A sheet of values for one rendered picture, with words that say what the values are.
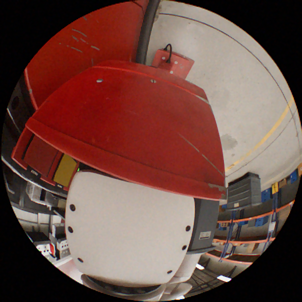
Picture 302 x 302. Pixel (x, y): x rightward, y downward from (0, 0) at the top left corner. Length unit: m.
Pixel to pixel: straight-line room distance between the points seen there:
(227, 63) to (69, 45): 0.86
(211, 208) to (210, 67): 0.85
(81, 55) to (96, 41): 0.06
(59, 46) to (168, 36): 0.70
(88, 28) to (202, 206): 0.68
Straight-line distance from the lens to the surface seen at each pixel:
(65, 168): 0.17
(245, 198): 2.37
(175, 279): 0.65
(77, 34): 0.27
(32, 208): 1.17
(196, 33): 0.84
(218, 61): 0.87
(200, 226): 0.49
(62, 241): 0.65
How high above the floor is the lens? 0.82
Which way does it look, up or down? 32 degrees down
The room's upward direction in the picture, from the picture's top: 165 degrees counter-clockwise
